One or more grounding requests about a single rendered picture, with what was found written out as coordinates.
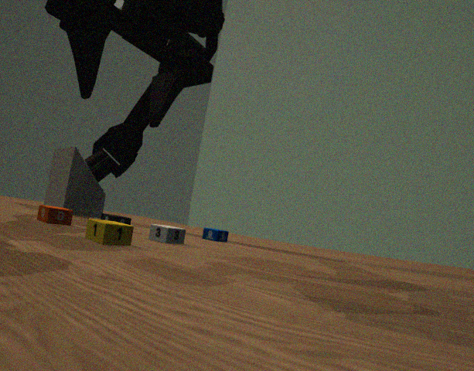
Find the blue block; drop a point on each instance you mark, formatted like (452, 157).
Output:
(215, 235)

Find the yellow block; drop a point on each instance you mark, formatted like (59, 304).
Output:
(109, 232)

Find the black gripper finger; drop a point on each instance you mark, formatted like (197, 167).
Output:
(165, 89)
(87, 28)

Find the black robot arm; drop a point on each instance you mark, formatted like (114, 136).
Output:
(122, 141)

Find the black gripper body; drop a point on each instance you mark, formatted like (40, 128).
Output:
(147, 30)

